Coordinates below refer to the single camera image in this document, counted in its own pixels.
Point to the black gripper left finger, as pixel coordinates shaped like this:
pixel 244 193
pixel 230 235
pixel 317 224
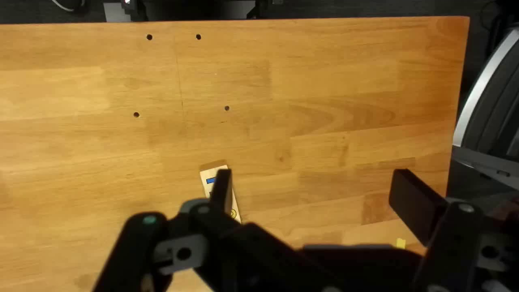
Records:
pixel 228 188

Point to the silver curved metal frame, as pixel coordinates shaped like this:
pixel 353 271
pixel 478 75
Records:
pixel 488 98

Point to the small yellow piece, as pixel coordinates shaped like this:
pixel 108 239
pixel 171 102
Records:
pixel 400 244

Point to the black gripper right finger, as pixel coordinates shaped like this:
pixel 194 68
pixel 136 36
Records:
pixel 415 200

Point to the wooden number puzzle board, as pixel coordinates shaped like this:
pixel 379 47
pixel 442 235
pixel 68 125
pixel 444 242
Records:
pixel 209 175

